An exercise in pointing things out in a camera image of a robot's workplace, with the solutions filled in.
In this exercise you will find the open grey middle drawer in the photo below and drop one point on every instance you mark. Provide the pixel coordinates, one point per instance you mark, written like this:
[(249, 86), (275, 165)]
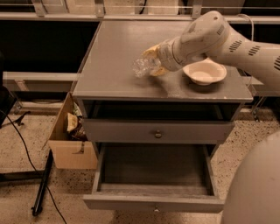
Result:
[(154, 178)]

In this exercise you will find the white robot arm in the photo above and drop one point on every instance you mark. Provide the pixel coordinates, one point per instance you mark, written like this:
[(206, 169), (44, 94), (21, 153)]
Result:
[(254, 194)]

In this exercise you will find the closed grey upper drawer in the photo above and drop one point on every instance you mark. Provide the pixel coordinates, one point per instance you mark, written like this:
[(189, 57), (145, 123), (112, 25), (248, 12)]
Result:
[(143, 131)]

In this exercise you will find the round brass drawer knob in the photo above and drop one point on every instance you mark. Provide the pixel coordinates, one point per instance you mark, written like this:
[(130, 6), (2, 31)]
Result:
[(158, 134)]

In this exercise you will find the clear plastic water bottle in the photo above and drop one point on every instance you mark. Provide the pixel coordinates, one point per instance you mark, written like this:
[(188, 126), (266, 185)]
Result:
[(142, 66)]

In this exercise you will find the brown cardboard box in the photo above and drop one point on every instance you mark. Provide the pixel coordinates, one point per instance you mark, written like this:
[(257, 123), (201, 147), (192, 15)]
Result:
[(68, 153)]

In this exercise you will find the grey wooden drawer cabinet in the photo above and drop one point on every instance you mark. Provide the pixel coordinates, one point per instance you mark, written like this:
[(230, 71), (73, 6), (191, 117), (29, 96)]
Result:
[(108, 89)]

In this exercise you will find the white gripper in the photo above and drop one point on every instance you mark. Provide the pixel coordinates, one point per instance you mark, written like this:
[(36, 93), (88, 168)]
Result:
[(164, 58)]

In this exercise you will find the black metal floor bar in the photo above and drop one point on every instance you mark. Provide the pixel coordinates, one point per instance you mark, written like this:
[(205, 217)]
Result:
[(37, 208)]

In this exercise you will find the white paper bowl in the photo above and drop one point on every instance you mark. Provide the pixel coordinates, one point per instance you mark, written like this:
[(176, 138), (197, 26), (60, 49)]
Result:
[(205, 72)]

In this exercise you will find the snack bag in box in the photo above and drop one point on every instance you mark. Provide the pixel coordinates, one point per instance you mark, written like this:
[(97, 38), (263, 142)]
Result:
[(74, 125)]

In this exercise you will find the grey metal rail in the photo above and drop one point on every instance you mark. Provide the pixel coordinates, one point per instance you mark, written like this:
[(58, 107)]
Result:
[(39, 82)]

